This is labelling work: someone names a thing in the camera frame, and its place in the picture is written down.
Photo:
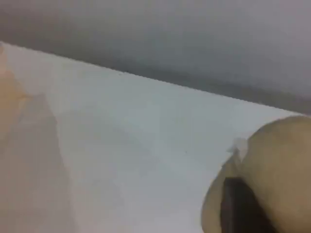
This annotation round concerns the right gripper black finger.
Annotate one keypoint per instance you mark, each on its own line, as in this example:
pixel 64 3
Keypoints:
pixel 240 211

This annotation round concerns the beige potato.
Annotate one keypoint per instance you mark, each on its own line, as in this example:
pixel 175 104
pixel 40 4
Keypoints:
pixel 279 157

